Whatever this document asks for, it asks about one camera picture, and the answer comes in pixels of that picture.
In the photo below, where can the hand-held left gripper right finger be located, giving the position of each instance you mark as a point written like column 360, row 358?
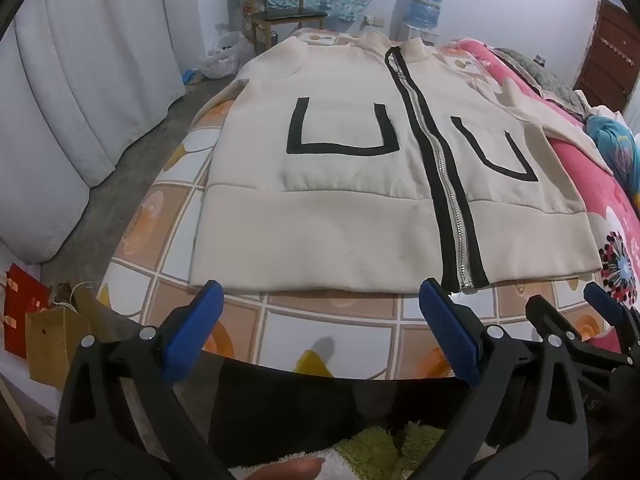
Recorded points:
column 450, row 332

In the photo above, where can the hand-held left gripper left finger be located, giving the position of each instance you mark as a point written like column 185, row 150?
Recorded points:
column 192, row 332

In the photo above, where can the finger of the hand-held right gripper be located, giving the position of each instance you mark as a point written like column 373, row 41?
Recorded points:
column 602, row 300
column 575, row 332

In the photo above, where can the cream zip jacket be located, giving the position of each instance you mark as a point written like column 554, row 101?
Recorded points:
column 325, row 220

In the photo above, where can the person's left hand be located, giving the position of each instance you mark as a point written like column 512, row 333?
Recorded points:
column 285, row 471

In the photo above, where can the pink floral blanket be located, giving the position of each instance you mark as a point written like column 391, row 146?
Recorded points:
column 590, row 200

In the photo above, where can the brown paper bag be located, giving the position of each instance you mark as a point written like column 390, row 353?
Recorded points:
column 50, row 340

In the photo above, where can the green and white fuzzy clothing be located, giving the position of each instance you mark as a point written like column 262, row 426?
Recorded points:
column 370, row 452

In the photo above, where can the blue floral quilt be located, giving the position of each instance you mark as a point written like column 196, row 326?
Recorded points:
column 615, row 145

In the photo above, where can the red paper bag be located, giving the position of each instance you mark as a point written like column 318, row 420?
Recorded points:
column 25, row 310

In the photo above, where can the white cloth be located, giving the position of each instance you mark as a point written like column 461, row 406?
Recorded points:
column 600, row 105

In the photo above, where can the grey-green patterned blanket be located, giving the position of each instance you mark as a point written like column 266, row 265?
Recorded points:
column 550, row 80

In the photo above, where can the brown wooden door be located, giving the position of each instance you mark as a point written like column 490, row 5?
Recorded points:
column 607, row 55

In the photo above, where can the small black device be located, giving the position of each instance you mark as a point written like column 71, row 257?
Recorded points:
column 538, row 58

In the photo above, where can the white curtain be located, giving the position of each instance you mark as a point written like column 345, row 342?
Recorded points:
column 75, row 85

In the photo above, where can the white plastic bag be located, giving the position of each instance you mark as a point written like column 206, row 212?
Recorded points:
column 225, row 57

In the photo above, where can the white water dispenser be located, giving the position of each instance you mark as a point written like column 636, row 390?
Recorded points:
column 424, row 35

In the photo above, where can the wooden chair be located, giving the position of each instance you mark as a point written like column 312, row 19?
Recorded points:
column 287, row 14

